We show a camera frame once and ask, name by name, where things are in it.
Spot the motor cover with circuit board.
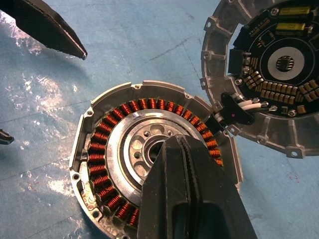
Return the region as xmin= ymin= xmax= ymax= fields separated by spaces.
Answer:
xmin=200 ymin=0 xmax=319 ymax=159

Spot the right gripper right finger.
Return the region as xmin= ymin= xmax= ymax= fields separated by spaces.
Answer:
xmin=178 ymin=134 xmax=259 ymax=239

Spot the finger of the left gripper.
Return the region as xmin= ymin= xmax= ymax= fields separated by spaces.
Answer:
xmin=0 ymin=0 xmax=88 ymax=61
xmin=0 ymin=128 xmax=15 ymax=145

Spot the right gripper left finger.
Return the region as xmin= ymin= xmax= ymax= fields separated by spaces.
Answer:
xmin=136 ymin=135 xmax=199 ymax=239

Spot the motor housing with copper windings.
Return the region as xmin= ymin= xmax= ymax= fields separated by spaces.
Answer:
xmin=69 ymin=80 xmax=244 ymax=239

